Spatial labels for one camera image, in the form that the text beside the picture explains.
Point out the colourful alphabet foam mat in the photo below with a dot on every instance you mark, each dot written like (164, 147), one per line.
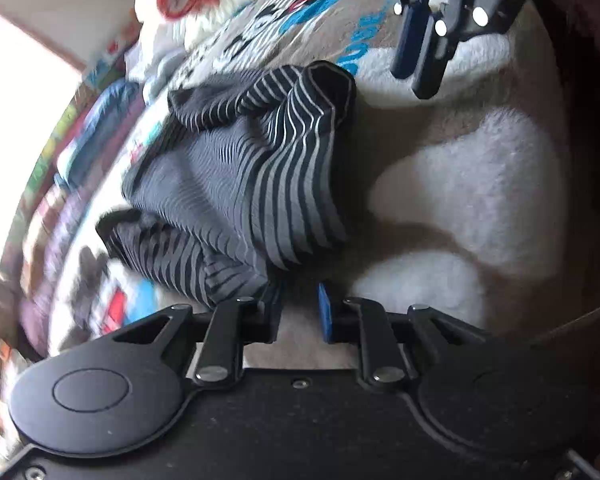
(105, 69)

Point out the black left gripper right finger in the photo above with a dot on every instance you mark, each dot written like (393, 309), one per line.
(365, 324)

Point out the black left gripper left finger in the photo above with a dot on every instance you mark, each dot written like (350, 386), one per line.
(234, 325)

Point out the folded blue quilt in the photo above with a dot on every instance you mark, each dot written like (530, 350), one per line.
(99, 126)

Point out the cream white duvet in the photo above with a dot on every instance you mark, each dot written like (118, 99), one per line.
(171, 29)

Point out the black grey striped garment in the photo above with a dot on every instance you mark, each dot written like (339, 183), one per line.
(236, 189)

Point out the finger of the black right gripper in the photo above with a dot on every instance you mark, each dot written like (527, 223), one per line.
(416, 16)
(438, 39)

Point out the Mickey Mouse fleece blanket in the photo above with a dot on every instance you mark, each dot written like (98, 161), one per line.
(458, 201)

